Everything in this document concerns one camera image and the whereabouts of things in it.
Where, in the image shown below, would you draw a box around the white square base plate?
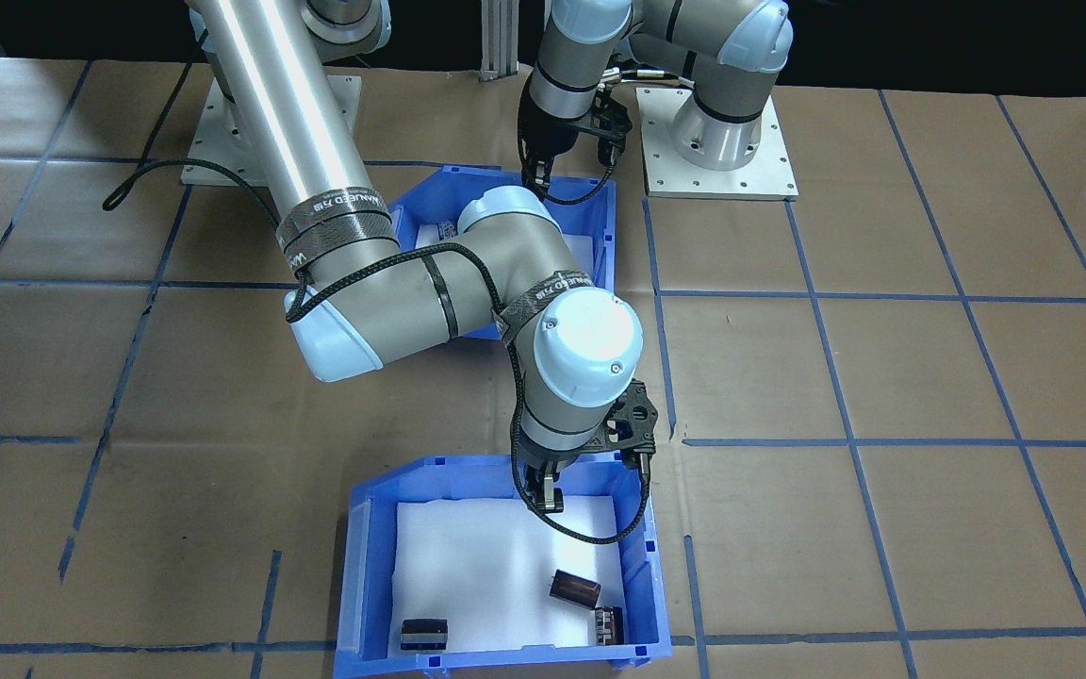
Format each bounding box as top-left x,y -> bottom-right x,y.
180,75 -> 362,188
639,87 -> 799,201

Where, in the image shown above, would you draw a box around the black velcro cable strap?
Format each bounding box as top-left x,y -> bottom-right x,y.
494,269 -> 596,342
276,187 -> 400,276

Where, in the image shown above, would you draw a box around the upright aluminium profile post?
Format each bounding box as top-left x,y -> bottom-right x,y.
479,0 -> 522,82

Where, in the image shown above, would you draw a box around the blue bin with push buttons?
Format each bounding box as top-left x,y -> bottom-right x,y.
383,165 -> 617,340

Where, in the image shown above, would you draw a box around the white foam liner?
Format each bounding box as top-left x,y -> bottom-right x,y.
390,495 -> 625,654

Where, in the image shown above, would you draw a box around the black cylindrical capacitor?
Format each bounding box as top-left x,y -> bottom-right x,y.
400,618 -> 451,653

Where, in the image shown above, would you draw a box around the blue bin with capacitors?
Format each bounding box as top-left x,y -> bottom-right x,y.
334,451 -> 674,679

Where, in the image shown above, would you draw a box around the dark brown cylindrical capacitor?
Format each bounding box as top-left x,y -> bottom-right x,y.
548,569 -> 601,610

